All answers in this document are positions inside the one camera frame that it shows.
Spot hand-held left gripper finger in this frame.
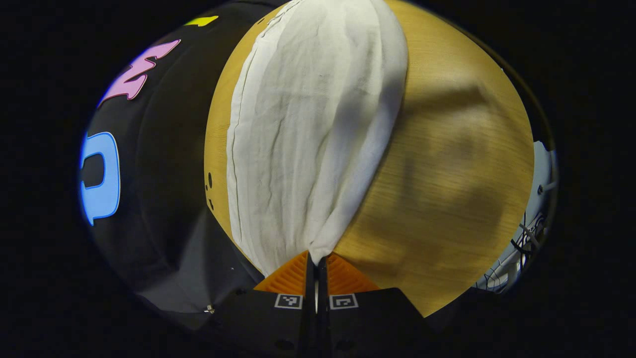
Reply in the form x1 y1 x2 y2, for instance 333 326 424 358
318 252 439 358
214 251 317 358

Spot black backdrop cloth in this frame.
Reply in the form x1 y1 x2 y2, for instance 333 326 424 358
79 0 290 319

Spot white jeans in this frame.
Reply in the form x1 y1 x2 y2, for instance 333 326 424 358
226 0 409 278

